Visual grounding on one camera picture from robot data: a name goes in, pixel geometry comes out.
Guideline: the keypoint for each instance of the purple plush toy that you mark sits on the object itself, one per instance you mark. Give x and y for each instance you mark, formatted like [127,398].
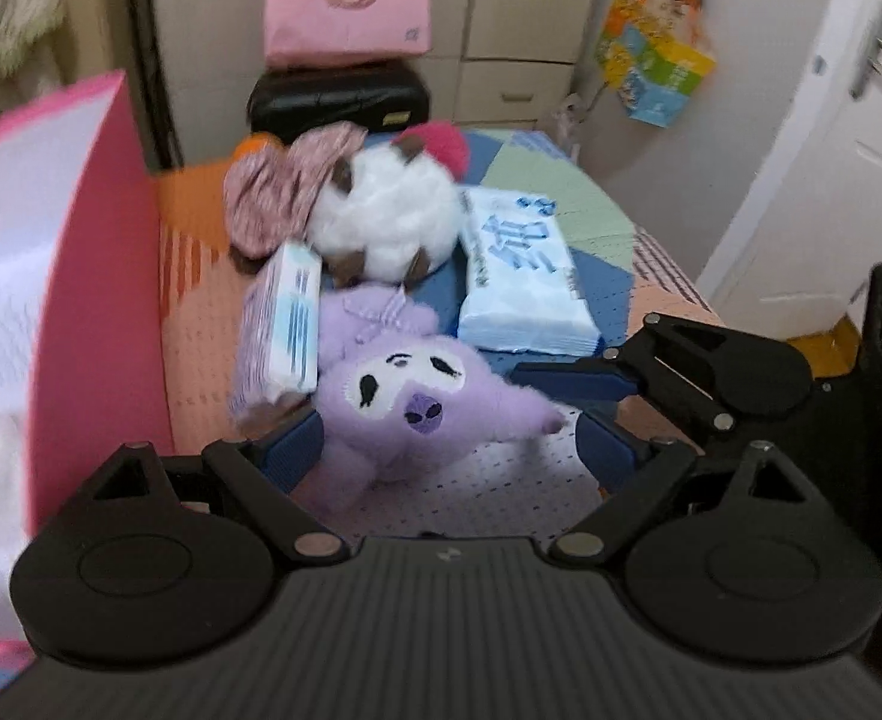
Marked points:
[399,399]

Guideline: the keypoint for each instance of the orange soft ball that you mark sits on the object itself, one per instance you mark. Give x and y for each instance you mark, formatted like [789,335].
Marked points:
[254,143]

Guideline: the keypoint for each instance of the pink floral fabric scrunchie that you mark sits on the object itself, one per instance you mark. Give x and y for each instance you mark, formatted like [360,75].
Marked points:
[269,193]

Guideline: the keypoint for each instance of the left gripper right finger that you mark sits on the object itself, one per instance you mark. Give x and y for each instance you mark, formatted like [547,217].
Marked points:
[636,476]

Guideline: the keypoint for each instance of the pink strawberry plush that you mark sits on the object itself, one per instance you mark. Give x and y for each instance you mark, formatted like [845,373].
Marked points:
[441,140]

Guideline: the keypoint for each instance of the pink tote bag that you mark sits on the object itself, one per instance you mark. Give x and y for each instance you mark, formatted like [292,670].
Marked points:
[342,33]

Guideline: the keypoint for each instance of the pink cardboard box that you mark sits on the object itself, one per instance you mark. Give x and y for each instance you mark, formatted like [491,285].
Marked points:
[81,364]

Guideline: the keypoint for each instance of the small white tissue pack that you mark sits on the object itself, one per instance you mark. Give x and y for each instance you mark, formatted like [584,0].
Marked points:
[277,362]

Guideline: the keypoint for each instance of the large blue tissue pack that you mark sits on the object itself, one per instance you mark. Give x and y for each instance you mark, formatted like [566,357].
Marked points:
[522,290]

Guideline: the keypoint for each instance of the white brown plush ball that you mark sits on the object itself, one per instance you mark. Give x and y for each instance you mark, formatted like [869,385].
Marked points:
[390,213]

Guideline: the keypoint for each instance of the colourful hanging paper bag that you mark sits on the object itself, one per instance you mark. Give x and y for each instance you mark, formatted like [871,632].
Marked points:
[654,54]

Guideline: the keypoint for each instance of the black suitcase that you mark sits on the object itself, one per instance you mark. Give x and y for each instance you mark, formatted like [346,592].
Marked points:
[384,97]

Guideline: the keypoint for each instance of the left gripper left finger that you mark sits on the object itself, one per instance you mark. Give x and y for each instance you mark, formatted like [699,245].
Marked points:
[255,478]

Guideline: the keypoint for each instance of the beige wardrobe cabinet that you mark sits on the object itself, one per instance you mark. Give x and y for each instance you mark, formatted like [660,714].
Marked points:
[496,63]

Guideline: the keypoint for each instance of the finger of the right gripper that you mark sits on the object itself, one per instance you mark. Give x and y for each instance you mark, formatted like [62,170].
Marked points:
[617,374]
[677,329]

